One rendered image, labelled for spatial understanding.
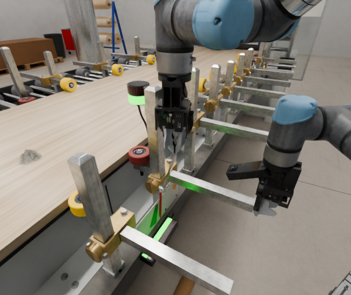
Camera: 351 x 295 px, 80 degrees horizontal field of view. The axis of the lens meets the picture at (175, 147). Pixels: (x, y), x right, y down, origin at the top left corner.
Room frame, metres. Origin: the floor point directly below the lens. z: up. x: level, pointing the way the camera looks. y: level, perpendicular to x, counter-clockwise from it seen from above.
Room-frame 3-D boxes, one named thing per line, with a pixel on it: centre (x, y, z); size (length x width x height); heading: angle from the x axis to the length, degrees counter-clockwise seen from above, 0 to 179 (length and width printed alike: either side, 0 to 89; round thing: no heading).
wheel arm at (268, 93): (1.20, -0.38, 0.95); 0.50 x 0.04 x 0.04; 61
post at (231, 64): (1.20, -0.30, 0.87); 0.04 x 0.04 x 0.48; 61
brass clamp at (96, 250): (0.34, 0.17, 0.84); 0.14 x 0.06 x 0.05; 151
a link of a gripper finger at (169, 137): (0.45, 0.02, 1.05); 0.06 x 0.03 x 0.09; 172
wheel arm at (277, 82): (1.42, -0.50, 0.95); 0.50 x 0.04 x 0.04; 61
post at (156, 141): (0.54, 0.06, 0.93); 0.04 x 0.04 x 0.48; 61
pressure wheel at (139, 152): (0.62, 0.13, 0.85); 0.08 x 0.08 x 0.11
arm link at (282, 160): (0.42, -0.25, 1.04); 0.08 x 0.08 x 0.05
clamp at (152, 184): (0.56, 0.05, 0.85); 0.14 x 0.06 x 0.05; 151
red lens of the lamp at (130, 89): (0.56, 0.10, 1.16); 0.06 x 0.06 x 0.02
